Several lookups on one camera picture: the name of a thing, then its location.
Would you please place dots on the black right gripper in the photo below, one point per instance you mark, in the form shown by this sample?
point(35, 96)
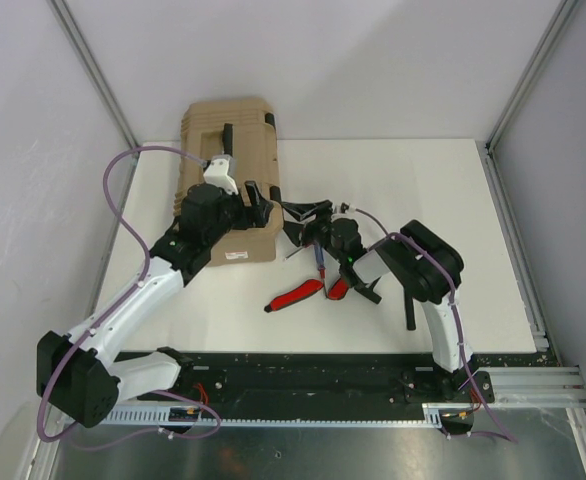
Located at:
point(302, 233)

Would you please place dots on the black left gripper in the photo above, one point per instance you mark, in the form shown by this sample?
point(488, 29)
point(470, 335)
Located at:
point(256, 218)

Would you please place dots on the tan plastic tool box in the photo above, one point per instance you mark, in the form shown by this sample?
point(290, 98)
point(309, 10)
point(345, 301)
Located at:
point(238, 137)

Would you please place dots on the black rubber mallet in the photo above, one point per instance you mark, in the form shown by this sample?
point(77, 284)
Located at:
point(368, 292)

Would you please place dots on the black handled claw hammer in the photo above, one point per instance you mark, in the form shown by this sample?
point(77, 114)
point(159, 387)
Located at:
point(409, 311)

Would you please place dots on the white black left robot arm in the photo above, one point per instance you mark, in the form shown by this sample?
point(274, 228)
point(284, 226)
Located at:
point(79, 372)

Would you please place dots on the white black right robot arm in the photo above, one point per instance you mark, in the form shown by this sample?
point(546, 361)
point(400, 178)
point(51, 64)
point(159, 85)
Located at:
point(427, 268)

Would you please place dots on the blue handled screwdriver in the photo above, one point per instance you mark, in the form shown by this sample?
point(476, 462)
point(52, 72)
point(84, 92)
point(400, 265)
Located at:
point(299, 250)
point(320, 263)

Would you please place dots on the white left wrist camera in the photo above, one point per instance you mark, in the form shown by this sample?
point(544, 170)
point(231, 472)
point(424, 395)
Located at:
point(220, 173)

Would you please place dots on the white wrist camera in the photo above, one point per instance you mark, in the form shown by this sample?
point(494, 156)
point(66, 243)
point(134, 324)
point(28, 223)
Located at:
point(220, 173)
point(348, 208)

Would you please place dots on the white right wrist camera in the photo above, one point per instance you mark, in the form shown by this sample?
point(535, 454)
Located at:
point(348, 208)

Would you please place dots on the red handled pliers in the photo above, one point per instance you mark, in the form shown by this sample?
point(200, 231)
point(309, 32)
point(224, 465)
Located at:
point(337, 291)

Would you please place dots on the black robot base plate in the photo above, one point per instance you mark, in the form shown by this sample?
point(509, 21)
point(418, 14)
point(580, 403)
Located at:
point(313, 385)

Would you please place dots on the grey slotted cable duct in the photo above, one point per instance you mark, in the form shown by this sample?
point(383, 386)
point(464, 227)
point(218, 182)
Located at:
point(385, 414)

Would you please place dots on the aluminium frame rail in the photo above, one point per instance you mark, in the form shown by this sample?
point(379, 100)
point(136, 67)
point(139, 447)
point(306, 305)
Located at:
point(537, 387)

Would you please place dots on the left aluminium frame post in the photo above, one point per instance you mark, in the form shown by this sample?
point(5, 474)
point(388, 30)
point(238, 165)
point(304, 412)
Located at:
point(79, 44)

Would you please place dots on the aluminium frame post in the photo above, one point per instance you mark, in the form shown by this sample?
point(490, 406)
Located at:
point(541, 55)
point(79, 44)

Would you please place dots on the right aluminium frame post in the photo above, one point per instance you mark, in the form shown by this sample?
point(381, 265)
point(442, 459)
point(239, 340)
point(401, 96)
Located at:
point(541, 55)

